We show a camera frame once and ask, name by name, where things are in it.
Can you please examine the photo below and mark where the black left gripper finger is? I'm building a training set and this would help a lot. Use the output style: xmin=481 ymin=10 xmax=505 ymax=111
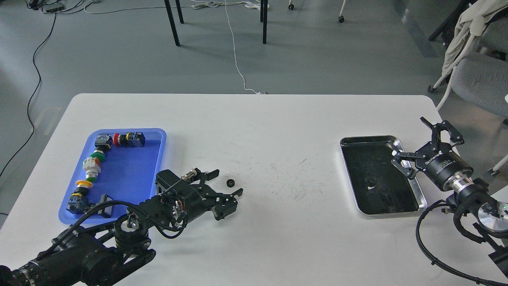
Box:
xmin=181 ymin=168 xmax=220 ymax=187
xmin=212 ymin=188 xmax=244 ymax=221

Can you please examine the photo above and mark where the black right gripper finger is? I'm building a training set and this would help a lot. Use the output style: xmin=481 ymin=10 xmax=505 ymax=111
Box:
xmin=420 ymin=117 xmax=465 ymax=153
xmin=391 ymin=150 xmax=425 ymax=180

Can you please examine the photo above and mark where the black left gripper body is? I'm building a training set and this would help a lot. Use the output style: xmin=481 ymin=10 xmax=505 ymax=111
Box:
xmin=155 ymin=170 xmax=217 ymax=227

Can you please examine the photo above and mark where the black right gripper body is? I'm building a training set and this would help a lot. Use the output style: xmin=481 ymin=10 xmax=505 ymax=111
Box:
xmin=414 ymin=142 xmax=473 ymax=191

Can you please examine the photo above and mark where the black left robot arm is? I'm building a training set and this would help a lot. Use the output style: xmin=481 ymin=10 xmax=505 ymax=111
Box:
xmin=1 ymin=168 xmax=243 ymax=286

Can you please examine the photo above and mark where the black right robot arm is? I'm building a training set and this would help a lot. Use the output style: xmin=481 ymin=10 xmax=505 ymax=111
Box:
xmin=391 ymin=117 xmax=507 ymax=286

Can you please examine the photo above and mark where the silver metal tray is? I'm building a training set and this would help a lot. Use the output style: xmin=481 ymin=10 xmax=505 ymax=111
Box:
xmin=341 ymin=135 xmax=427 ymax=218

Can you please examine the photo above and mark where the blue plastic tray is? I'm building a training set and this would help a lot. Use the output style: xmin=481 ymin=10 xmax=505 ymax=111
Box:
xmin=58 ymin=128 xmax=166 ymax=225

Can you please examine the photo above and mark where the red emergency stop button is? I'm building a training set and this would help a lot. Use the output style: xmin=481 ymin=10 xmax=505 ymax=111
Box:
xmin=112 ymin=131 xmax=146 ymax=148

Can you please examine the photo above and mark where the grey office chair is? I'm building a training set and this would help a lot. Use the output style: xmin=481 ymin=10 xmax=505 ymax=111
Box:
xmin=427 ymin=16 xmax=508 ymax=175

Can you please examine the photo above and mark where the white orange push button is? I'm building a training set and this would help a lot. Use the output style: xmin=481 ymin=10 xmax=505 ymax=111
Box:
xmin=82 ymin=157 xmax=102 ymax=183

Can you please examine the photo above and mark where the beige jacket on chair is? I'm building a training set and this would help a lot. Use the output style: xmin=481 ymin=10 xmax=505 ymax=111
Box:
xmin=438 ymin=0 xmax=508 ymax=83

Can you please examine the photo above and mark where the black thin table leg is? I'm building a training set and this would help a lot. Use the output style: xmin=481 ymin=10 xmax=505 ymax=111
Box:
xmin=175 ymin=0 xmax=185 ymax=24

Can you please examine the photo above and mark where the black table leg left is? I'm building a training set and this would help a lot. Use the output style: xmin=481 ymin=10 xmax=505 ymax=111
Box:
xmin=164 ymin=0 xmax=180 ymax=46

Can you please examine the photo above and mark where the black table leg right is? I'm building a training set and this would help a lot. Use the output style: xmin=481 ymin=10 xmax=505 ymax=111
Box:
xmin=260 ymin=0 xmax=268 ymax=44

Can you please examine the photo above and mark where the black power strip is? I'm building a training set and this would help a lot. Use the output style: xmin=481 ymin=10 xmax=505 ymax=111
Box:
xmin=40 ymin=0 xmax=65 ymax=14

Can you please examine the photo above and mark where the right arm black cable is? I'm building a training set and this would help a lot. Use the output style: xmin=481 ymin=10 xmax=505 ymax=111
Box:
xmin=415 ymin=199 xmax=508 ymax=286

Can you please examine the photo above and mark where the green push button switch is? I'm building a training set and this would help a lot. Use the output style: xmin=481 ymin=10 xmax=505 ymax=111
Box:
xmin=90 ymin=133 xmax=113 ymax=162

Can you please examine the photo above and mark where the yellow push button switch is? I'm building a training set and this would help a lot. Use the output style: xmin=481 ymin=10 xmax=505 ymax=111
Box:
xmin=66 ymin=180 xmax=94 ymax=215

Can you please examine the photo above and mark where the white cable on floor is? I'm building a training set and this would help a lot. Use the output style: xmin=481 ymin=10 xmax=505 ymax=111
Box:
xmin=190 ymin=0 xmax=270 ymax=95

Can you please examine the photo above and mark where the black cable on floor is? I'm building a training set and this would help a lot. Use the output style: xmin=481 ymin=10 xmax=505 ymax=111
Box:
xmin=0 ymin=12 xmax=58 ymax=175

